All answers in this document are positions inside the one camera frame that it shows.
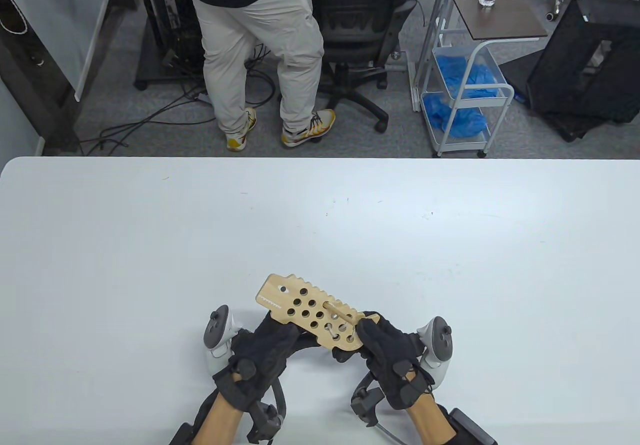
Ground person's left hand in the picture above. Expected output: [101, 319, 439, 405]
[212, 310, 321, 411]

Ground person's right hand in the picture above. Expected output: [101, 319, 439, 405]
[332, 311, 436, 411]

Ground wooden crocodile lacing toy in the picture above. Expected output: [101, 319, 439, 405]
[256, 273, 381, 352]

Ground white rope with wooden needle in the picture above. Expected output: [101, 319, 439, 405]
[322, 301, 361, 343]

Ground person's left forearm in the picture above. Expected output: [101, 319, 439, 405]
[192, 392, 246, 445]

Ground person's right forearm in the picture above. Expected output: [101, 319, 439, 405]
[405, 392, 457, 445]

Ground grey white handheld controller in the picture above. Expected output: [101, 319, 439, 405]
[417, 316, 455, 386]
[202, 305, 246, 373]

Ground blue plastic bag pile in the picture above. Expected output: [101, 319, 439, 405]
[436, 54, 503, 98]
[424, 94, 488, 138]

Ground white rolling cart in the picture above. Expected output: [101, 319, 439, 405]
[420, 40, 516, 159]

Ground black rolling platform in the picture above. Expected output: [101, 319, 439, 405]
[134, 30, 208, 91]

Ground black flat board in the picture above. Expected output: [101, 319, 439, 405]
[500, 49, 621, 143]

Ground black office chair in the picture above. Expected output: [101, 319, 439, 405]
[277, 0, 418, 133]

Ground dark wooden desk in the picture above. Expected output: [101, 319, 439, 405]
[0, 0, 141, 156]

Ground black computer tower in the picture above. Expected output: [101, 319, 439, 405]
[145, 0, 206, 66]

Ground brown top side table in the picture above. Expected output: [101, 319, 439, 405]
[410, 0, 550, 113]

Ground white panel board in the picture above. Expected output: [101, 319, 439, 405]
[0, 0, 121, 102]

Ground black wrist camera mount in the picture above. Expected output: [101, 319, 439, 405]
[350, 372, 386, 428]
[247, 380, 288, 441]

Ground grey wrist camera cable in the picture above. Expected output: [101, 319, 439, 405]
[375, 422, 406, 445]

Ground black forearm strap pack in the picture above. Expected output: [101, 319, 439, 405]
[170, 395, 221, 445]
[440, 407, 498, 445]

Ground black floor cables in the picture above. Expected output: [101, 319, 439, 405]
[80, 45, 278, 157]

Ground black mesh frame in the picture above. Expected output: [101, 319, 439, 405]
[527, 0, 640, 126]

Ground white cable loop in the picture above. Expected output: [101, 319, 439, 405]
[0, 0, 28, 35]

